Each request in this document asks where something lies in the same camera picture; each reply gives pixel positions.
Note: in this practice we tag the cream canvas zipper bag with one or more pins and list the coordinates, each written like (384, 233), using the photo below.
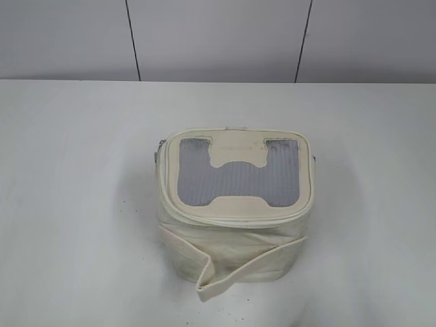
(234, 204)

